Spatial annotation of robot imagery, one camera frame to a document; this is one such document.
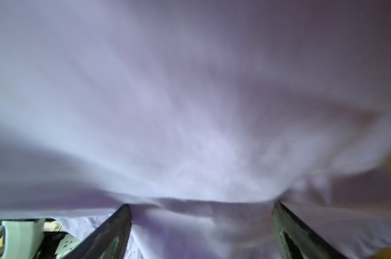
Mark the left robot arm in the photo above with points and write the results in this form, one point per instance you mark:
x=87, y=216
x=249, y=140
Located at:
x=35, y=239

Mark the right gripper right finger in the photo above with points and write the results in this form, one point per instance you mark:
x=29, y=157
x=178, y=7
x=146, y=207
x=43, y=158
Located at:
x=296, y=240

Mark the lilac shorts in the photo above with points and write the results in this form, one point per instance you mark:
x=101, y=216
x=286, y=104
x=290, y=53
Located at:
x=199, y=115

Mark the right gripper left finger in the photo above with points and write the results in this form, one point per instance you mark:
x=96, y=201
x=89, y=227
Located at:
x=108, y=241

